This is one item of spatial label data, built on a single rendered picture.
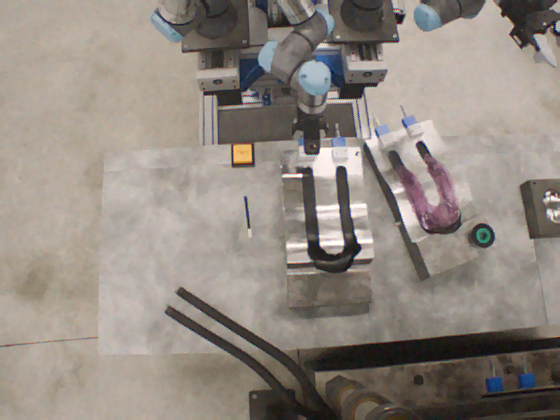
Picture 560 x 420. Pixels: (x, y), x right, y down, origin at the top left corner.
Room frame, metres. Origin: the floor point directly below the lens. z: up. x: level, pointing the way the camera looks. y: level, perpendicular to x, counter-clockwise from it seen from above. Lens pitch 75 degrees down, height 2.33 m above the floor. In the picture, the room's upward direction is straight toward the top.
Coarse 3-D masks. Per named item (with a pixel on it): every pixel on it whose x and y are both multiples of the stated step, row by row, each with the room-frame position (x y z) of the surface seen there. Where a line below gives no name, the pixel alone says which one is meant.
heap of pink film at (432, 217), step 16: (432, 160) 0.56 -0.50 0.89; (400, 176) 0.51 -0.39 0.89; (416, 176) 0.51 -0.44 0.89; (432, 176) 0.50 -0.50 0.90; (448, 176) 0.50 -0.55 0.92; (416, 192) 0.44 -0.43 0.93; (448, 192) 0.45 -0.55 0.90; (416, 208) 0.40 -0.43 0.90; (432, 208) 0.40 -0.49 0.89; (448, 208) 0.39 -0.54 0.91; (432, 224) 0.35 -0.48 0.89; (448, 224) 0.35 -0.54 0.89
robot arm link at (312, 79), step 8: (304, 64) 0.62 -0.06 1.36; (312, 64) 0.62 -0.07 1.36; (320, 64) 0.62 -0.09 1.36; (296, 72) 0.61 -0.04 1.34; (304, 72) 0.60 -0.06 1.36; (312, 72) 0.60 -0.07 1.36; (320, 72) 0.60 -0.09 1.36; (328, 72) 0.60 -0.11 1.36; (296, 80) 0.59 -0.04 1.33; (304, 80) 0.58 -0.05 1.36; (312, 80) 0.57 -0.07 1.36; (320, 80) 0.57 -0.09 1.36; (328, 80) 0.58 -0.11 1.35; (296, 88) 0.58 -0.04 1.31; (304, 88) 0.57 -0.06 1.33; (312, 88) 0.56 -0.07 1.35; (320, 88) 0.56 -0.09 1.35; (328, 88) 0.58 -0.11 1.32; (304, 96) 0.57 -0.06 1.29; (312, 96) 0.56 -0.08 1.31; (320, 96) 0.56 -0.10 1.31; (304, 104) 0.57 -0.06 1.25; (312, 104) 0.56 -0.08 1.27; (320, 104) 0.57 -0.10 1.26
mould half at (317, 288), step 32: (288, 160) 0.56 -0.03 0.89; (320, 160) 0.56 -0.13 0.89; (352, 160) 0.56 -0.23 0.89; (288, 192) 0.45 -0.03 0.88; (320, 192) 0.45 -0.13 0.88; (352, 192) 0.45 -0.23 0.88; (288, 224) 0.34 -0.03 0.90; (320, 224) 0.34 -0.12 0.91; (288, 256) 0.24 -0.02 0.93; (288, 288) 0.15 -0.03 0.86; (320, 288) 0.15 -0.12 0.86; (352, 288) 0.15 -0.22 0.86
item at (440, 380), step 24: (456, 360) -0.09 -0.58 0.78; (480, 360) -0.09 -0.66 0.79; (504, 360) -0.10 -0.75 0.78; (528, 360) -0.10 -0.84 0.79; (552, 360) -0.10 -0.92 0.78; (384, 384) -0.16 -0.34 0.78; (408, 384) -0.16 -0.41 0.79; (432, 384) -0.16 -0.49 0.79; (456, 384) -0.17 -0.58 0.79; (480, 384) -0.17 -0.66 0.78
